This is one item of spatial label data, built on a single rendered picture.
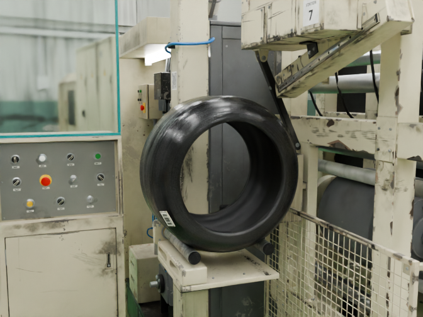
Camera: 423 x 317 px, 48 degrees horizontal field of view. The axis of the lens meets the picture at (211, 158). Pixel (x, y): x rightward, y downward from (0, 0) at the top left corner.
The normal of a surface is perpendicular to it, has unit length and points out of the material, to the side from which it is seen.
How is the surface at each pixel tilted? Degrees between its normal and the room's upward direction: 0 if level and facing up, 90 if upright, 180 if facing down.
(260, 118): 80
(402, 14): 72
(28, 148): 90
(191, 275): 90
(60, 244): 90
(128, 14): 90
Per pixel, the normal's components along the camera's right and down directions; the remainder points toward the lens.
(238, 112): 0.35, -0.07
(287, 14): -0.94, 0.04
